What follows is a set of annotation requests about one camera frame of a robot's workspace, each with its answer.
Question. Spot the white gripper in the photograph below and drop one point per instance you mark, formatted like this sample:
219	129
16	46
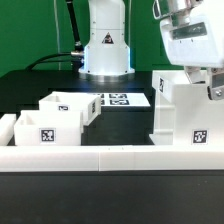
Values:
193	35

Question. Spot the white drawer cabinet box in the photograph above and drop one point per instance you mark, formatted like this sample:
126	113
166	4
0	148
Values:
184	114

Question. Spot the white drawer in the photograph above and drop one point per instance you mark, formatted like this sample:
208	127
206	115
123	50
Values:
54	128
88	104

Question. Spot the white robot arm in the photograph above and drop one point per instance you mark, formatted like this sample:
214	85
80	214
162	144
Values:
107	54

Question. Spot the white marker sheet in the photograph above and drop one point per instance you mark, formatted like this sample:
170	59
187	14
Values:
124	100

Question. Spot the white left fence block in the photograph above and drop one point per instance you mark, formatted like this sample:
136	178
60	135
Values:
7	123

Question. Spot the white front fence wall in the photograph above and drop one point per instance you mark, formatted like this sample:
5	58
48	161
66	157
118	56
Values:
110	158

